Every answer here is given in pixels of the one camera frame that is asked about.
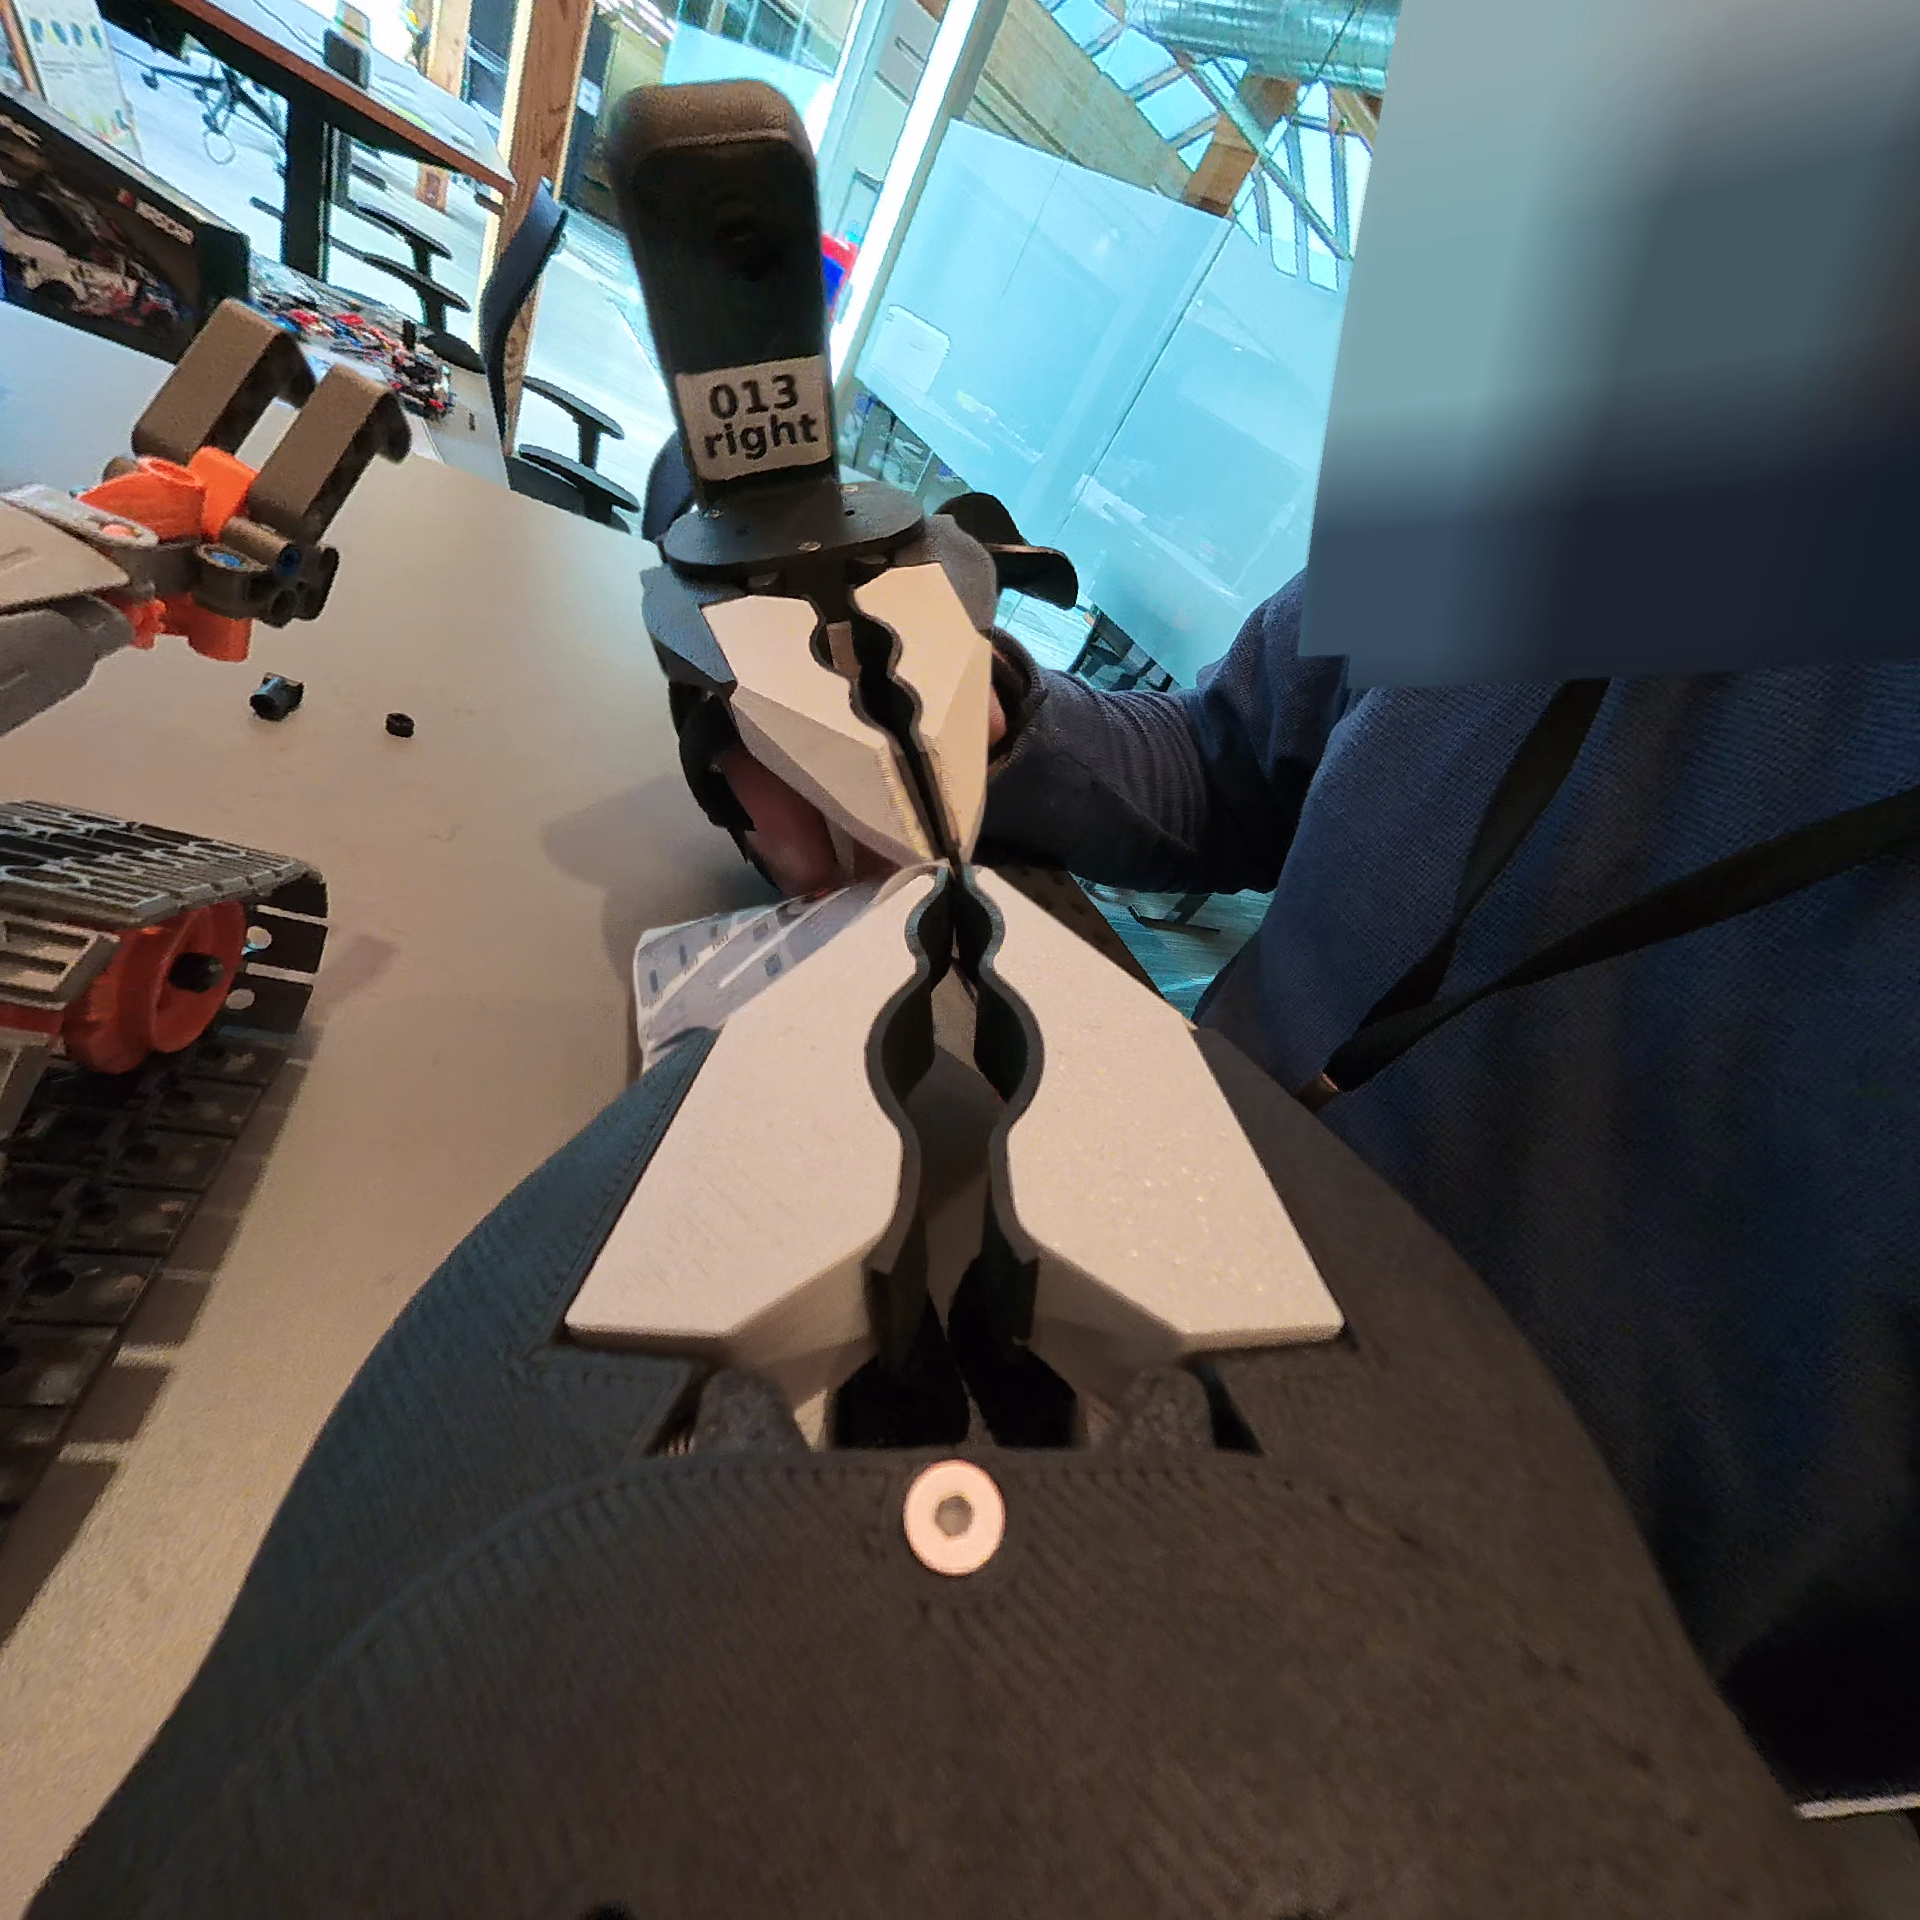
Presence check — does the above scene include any grey orange tracked toy robot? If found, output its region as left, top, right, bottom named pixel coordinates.
left=0, top=299, right=413, bottom=1527

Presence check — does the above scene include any black lanyard strap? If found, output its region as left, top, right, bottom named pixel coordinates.
left=1296, top=675, right=1920, bottom=1115

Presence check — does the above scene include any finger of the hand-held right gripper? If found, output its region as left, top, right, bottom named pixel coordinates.
left=694, top=593, right=952, bottom=871
left=851, top=561, right=998, bottom=871

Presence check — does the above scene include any black office chair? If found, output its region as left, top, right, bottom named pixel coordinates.
left=477, top=179, right=645, bottom=525

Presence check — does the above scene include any person's right hand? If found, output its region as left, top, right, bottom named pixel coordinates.
left=717, top=630, right=1040, bottom=902

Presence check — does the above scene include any brown far desk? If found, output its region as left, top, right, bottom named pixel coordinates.
left=99, top=0, right=519, bottom=287

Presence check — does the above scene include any pile of toy bricks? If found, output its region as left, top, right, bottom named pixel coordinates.
left=248, top=255, right=450, bottom=414

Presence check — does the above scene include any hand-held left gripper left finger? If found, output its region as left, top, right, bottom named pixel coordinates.
left=560, top=869, right=962, bottom=1448

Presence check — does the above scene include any black car model box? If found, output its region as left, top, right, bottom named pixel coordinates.
left=0, top=81, right=254, bottom=364

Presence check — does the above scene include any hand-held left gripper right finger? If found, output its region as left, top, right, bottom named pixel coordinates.
left=959, top=869, right=1347, bottom=1443

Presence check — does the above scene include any person's right forearm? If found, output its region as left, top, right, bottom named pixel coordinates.
left=983, top=659, right=1351, bottom=902

